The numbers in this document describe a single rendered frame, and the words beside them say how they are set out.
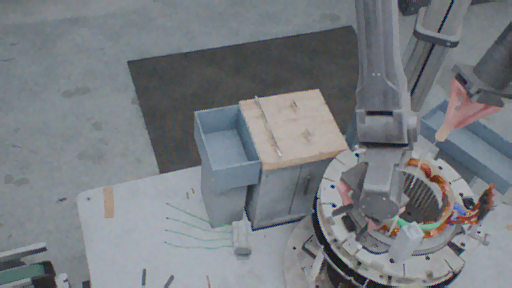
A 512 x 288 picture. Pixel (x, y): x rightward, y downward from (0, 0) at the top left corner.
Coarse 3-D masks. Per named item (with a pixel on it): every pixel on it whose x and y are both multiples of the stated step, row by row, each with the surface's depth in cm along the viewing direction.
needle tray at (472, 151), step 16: (432, 112) 134; (432, 128) 128; (464, 128) 134; (480, 128) 131; (432, 144) 130; (448, 144) 127; (464, 144) 131; (480, 144) 131; (496, 144) 130; (448, 160) 131; (464, 160) 126; (480, 160) 128; (496, 160) 129; (464, 176) 130; (480, 176) 125; (496, 176) 121
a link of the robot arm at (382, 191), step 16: (416, 112) 78; (416, 128) 77; (368, 144) 82; (384, 144) 81; (400, 144) 80; (368, 160) 80; (384, 160) 79; (368, 176) 78; (384, 176) 77; (400, 176) 80; (368, 192) 77; (384, 192) 76; (400, 192) 79; (368, 208) 80; (384, 208) 79
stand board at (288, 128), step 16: (272, 96) 129; (288, 96) 130; (304, 96) 130; (320, 96) 131; (256, 112) 125; (272, 112) 126; (288, 112) 126; (304, 112) 127; (320, 112) 127; (256, 128) 122; (272, 128) 123; (288, 128) 123; (304, 128) 124; (320, 128) 124; (336, 128) 125; (256, 144) 120; (272, 144) 120; (288, 144) 120; (304, 144) 121; (320, 144) 121; (336, 144) 122; (272, 160) 117; (288, 160) 118; (304, 160) 120
